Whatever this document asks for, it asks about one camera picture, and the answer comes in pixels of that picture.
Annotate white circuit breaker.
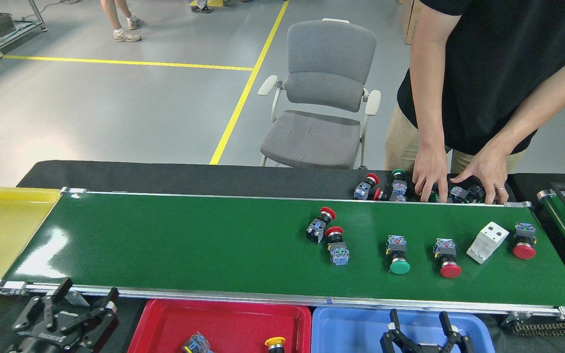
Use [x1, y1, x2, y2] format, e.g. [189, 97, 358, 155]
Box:
[466, 222, 509, 264]

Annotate person's left hand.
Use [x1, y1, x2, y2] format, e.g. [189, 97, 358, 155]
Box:
[449, 145, 510, 205]

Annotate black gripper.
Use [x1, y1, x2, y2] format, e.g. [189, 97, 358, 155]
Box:
[8, 278, 120, 353]
[381, 309, 474, 353]

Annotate long green conveyor belt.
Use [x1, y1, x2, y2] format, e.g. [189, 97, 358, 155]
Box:
[0, 187, 565, 317]

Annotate blue plastic tray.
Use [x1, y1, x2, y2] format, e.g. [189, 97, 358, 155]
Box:
[311, 306, 496, 353]

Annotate yellow plastic tray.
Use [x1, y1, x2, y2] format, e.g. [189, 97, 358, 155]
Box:
[0, 187, 62, 310]

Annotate conveyor drive chain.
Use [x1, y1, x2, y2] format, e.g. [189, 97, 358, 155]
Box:
[503, 314, 565, 336]

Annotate grey office chair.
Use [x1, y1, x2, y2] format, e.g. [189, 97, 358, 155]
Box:
[257, 18, 382, 170]

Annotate cardboard box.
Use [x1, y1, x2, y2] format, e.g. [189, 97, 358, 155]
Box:
[399, 0, 415, 45]

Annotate red plastic tray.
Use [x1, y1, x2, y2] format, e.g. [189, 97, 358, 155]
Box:
[127, 298, 312, 353]

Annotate person's right hand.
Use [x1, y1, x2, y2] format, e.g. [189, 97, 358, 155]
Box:
[411, 145, 452, 203]

